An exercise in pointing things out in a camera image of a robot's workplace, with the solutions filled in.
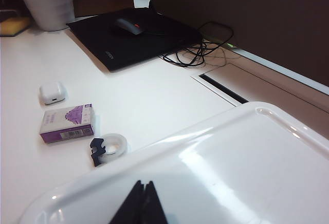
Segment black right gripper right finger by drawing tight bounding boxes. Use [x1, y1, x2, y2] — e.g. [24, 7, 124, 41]
[140, 180, 168, 224]

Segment black computer mouse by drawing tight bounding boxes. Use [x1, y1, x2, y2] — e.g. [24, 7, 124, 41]
[110, 17, 143, 36]

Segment black mouse pad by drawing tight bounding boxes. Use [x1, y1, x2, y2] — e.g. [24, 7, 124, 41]
[66, 7, 204, 73]

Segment desk cable slot cover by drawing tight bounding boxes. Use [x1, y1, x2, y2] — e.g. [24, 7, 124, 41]
[190, 63, 329, 132]

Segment white earphone case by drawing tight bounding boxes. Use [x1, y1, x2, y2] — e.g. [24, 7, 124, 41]
[39, 81, 67, 106]

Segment purple white tissue pack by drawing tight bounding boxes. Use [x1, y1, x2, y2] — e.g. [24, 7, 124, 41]
[39, 102, 95, 144]

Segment yellow sponge block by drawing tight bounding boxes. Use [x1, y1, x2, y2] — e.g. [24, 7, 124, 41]
[0, 16, 32, 38]

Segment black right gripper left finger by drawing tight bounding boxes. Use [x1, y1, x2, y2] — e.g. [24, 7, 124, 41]
[109, 180, 145, 224]

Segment brown desk partition panel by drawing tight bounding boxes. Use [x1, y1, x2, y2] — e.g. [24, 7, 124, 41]
[69, 0, 329, 94]

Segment white ribbed plant pot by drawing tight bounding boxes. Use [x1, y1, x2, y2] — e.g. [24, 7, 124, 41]
[16, 0, 76, 32]

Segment thin black mouse cable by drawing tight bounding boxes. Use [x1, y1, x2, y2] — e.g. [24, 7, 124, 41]
[143, 21, 243, 69]

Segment white plastic drawer cabinet frame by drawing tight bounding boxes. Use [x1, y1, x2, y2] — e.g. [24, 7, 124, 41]
[19, 101, 329, 224]

